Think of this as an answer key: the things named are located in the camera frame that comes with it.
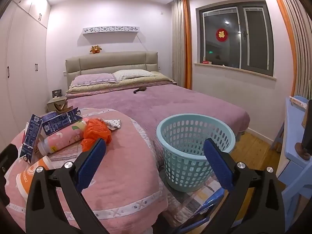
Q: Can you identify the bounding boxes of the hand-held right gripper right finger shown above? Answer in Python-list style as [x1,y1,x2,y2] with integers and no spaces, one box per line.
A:
[195,138,290,234]

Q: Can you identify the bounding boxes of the polka dot wrapper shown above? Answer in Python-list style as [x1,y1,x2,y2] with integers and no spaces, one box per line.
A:
[101,118,122,131]

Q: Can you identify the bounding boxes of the beige folded quilt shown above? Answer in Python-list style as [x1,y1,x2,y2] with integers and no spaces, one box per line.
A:
[66,71,174,94]

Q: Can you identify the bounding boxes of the striped beige and orange curtain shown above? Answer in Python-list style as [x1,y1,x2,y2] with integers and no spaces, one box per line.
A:
[269,0,312,101]

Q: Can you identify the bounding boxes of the dark brown desk ornament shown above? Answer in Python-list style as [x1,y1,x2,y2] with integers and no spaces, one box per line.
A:
[294,126,312,162]

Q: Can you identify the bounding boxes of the plaid patchwork mat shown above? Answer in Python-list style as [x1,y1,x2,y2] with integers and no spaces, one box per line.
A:
[157,168,226,228]

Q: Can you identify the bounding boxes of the pink printed bottle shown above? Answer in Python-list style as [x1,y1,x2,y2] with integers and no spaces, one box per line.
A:
[37,119,90,156]

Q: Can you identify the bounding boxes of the bed with purple bedspread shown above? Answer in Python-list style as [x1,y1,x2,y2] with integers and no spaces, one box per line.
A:
[65,77,251,166]

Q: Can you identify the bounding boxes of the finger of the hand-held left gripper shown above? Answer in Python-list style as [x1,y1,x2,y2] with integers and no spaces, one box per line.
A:
[0,143,19,206]

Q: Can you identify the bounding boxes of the blue milk carton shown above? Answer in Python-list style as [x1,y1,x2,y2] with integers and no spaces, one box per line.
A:
[19,114,43,164]
[42,107,83,137]

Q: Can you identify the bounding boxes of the white wardrobe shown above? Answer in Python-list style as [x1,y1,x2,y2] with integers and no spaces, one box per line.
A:
[0,0,51,142]

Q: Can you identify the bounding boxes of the pink printed blanket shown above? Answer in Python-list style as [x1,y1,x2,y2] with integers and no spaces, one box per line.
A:
[5,107,169,234]

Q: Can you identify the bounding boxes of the white wall shelf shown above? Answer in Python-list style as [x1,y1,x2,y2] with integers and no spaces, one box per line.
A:
[82,26,140,35]

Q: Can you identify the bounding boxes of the blue desk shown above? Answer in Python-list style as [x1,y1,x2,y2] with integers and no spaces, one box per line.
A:
[275,96,312,191]

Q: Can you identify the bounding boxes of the open book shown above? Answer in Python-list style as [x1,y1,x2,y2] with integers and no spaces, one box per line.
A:
[290,96,308,111]

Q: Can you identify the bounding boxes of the red round window sticker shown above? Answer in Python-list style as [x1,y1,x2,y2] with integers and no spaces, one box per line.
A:
[215,28,229,42]

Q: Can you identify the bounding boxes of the brown wooden holder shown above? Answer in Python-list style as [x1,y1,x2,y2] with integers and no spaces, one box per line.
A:
[54,102,68,113]

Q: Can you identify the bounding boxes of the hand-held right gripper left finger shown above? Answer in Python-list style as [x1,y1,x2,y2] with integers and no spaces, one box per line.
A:
[25,138,115,234]

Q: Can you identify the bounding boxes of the grey framed window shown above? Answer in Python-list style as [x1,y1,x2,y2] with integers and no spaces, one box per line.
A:
[196,0,275,77]

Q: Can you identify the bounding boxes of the beige nightstand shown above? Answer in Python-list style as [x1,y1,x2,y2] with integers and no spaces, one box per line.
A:
[47,96,68,113]

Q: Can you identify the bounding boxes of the orange paper cup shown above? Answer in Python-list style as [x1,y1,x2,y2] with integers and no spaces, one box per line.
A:
[16,157,55,198]

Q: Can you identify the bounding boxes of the beige upholstered headboard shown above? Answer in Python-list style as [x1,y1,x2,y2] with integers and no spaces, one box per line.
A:
[65,51,159,89]

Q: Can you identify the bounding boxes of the purple pillow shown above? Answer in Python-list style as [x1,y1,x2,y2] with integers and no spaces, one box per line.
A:
[70,73,118,87]

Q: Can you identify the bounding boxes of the white patterned pillow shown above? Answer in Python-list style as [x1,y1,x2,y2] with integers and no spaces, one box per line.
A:
[112,69,159,81]

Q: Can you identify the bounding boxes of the orange plastic bag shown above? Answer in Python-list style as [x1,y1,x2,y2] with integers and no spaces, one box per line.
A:
[80,118,112,152]

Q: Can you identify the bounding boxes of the beige window sill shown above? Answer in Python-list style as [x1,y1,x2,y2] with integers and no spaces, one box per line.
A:
[193,63,277,82]

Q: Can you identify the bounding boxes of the teal plastic basket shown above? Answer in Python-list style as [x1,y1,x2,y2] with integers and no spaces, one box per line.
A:
[156,113,237,193]

